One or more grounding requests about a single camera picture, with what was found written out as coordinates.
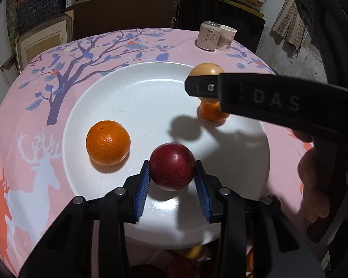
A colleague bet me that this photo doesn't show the small orange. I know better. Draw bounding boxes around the small orange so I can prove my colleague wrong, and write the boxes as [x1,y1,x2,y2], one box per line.
[246,249,255,271]
[198,100,230,122]

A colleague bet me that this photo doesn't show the pile of blue patterned boxes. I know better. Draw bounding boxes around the pile of blue patterned boxes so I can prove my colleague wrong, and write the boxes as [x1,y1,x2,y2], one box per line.
[16,0,67,35]

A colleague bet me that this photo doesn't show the brick pattern paper sheets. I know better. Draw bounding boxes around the brick pattern paper sheets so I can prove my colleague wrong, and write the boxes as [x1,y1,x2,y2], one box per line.
[272,0,311,50]

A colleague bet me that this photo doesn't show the large orange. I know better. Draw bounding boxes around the large orange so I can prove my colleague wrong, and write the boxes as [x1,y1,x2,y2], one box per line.
[86,120,132,166]

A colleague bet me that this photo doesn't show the wooden picture frame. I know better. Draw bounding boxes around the wooden picture frame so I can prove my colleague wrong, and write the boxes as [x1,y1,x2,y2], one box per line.
[14,16,74,73]

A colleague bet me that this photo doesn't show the pink printed tablecloth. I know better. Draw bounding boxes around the pink printed tablecloth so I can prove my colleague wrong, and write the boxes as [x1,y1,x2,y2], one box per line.
[0,28,316,278]

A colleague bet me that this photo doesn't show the printed paper cup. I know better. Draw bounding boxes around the printed paper cup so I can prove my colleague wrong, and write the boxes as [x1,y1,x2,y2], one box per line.
[216,25,238,52]

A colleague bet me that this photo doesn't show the white round plate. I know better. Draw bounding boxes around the white round plate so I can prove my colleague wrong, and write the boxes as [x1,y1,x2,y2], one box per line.
[62,62,271,242]

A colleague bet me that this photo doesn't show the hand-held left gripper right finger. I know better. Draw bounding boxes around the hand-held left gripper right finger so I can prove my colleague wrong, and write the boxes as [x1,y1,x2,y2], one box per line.
[195,160,327,278]

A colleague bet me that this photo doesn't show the black flat panel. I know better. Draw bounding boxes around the black flat panel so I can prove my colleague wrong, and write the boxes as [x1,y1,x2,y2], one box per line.
[176,0,265,54]

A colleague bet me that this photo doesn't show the yellow apple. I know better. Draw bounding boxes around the yellow apple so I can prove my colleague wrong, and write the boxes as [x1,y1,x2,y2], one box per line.
[186,246,205,259]
[189,63,225,104]

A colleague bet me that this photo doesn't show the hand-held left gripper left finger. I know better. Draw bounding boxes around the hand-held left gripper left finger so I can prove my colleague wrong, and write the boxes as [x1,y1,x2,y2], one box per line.
[19,160,151,278]

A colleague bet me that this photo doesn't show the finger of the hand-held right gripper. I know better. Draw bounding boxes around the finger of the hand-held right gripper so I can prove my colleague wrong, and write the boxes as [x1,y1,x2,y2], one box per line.
[185,73,348,139]

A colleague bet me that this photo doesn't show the brown board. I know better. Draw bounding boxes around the brown board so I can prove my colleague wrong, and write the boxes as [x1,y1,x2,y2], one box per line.
[64,0,177,41]

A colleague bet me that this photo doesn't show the pink drink can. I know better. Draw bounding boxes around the pink drink can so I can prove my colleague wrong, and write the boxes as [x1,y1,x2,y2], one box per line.
[196,21,221,50]

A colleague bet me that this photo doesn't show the person's right hand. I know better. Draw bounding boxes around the person's right hand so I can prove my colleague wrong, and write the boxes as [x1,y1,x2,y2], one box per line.
[288,129,348,223]

